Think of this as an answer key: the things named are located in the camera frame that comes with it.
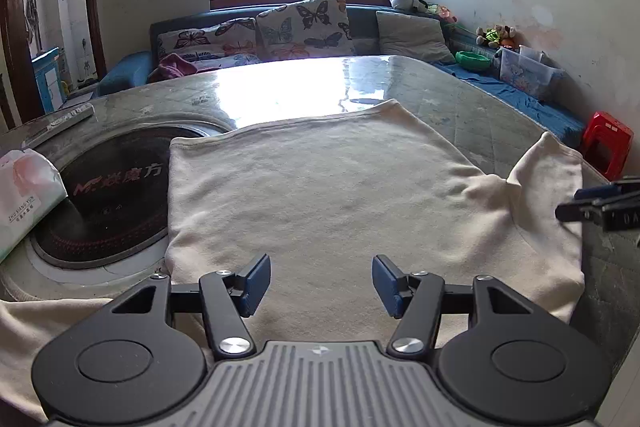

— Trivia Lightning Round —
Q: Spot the dark wooden door frame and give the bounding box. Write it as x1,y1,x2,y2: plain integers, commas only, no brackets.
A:
0,0,108,128

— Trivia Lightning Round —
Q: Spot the pink crumpled cloth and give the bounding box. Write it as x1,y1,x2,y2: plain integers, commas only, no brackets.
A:
148,53,198,82

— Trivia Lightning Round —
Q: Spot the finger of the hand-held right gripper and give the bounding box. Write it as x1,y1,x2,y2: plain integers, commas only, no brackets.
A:
555,197,640,234
574,177,640,204

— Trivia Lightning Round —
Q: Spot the cream knit garment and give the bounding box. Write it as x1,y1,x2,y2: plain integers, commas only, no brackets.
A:
0,98,586,423

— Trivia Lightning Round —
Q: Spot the blue corner sofa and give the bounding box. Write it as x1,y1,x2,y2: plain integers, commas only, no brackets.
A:
97,2,586,148

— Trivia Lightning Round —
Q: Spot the red plastic stool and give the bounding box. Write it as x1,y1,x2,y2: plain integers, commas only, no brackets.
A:
580,111,631,180

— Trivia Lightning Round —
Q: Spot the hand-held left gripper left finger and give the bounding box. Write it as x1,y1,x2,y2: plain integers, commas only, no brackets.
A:
107,253,272,360

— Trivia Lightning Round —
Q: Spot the small butterfly print pillow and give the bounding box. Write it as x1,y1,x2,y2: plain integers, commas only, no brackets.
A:
157,18,258,56

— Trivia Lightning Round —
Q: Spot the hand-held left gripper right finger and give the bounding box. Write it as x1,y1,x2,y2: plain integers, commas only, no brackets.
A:
371,254,538,358

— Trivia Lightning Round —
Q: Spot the blue sofa blanket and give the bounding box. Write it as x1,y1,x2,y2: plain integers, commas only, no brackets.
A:
432,61,586,142

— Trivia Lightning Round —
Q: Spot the green plastic bowl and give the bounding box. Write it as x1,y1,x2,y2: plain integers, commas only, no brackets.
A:
455,50,493,72

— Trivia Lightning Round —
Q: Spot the colourful small toy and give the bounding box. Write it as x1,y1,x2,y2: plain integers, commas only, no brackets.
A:
427,4,458,24

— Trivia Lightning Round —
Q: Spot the flat butterfly print cushion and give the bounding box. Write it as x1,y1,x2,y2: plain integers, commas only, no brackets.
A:
192,52,262,71

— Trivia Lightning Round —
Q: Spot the large butterfly print pillow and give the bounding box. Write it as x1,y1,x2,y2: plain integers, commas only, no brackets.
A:
256,0,353,60

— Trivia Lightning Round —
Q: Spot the grey plain pillow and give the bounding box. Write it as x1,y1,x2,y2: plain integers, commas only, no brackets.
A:
375,10,456,64

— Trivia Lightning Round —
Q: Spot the grey remote control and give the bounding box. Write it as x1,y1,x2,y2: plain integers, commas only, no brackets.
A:
47,103,95,128

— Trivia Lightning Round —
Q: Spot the black round induction cooktop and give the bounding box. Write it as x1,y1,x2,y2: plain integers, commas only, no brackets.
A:
30,122,236,270

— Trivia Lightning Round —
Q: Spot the clear plastic storage box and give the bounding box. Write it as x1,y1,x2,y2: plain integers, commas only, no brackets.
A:
495,45,566,100

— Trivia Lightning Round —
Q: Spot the white tissue pack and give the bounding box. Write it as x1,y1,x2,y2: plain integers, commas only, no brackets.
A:
0,148,68,265

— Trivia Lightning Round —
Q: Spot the blue and white cabinet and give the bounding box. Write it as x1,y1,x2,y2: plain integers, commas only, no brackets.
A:
31,47,68,115

